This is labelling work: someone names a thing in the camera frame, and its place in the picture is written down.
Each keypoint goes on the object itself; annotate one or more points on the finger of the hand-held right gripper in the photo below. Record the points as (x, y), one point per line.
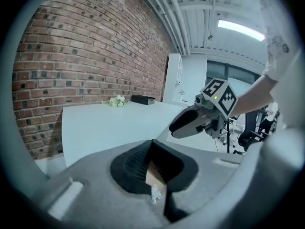
(184, 119)
(188, 133)

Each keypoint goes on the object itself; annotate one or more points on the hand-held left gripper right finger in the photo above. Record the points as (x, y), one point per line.
(207, 170)

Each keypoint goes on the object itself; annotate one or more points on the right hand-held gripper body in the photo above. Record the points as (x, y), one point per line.
(220, 96)

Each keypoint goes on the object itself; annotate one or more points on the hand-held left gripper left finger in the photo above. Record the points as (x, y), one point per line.
(95, 190)

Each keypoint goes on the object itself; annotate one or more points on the person's right forearm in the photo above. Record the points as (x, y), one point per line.
(252, 96)

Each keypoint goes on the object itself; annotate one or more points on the white desk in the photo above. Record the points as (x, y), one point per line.
(114, 128)

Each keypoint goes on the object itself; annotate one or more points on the dark framed window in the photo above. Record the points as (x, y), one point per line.
(228, 73)

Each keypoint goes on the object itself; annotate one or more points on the black stand pole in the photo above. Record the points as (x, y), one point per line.
(228, 137)

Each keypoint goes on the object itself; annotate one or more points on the white tall cabinet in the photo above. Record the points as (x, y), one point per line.
(172, 80)

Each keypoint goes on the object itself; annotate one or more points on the black office chair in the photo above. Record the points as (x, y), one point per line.
(250, 130)

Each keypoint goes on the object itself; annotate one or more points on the black rectangular box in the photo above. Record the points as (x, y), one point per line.
(143, 100)

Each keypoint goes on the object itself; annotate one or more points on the long ceiling light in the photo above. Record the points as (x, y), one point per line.
(240, 29)

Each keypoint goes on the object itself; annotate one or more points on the white flower bouquet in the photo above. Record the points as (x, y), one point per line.
(116, 101)

